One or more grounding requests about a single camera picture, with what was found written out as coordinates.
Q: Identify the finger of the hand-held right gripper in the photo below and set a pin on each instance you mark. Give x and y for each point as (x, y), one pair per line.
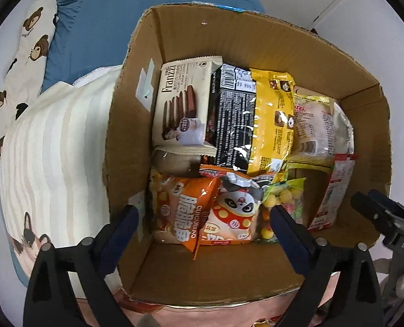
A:
(369, 209)
(392, 204)

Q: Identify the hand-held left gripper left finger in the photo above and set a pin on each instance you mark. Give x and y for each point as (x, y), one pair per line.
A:
(118, 238)

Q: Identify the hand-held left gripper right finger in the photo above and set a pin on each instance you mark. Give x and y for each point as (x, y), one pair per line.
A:
(290, 238)

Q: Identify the white red label packet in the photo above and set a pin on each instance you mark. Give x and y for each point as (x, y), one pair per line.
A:
(335, 190)

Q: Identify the clear bag of colourful candy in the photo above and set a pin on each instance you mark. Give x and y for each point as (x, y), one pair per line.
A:
(287, 199)

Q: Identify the panda print snack packet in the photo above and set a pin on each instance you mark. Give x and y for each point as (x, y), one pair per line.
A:
(232, 211)

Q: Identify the orange snack packet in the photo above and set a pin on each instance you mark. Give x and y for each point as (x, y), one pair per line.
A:
(181, 211)

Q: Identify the dark red snack packet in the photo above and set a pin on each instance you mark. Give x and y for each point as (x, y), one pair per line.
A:
(174, 163)

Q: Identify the silver grey snack packet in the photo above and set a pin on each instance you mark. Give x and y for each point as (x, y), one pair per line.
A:
(312, 122)

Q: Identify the large black yellow packet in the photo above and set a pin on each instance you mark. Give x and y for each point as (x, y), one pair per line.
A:
(249, 119)

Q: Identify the white wafer packet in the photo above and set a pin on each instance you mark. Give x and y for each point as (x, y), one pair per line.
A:
(181, 109)

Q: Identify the printed cardboard box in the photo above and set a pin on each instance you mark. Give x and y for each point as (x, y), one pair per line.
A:
(239, 37)

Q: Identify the cat printed blanket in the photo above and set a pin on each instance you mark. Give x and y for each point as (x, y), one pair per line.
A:
(52, 143)

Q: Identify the bear print pillow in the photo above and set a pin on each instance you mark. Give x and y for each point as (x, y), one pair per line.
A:
(24, 61)

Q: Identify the blue pillow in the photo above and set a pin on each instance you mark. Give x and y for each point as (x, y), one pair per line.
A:
(96, 30)

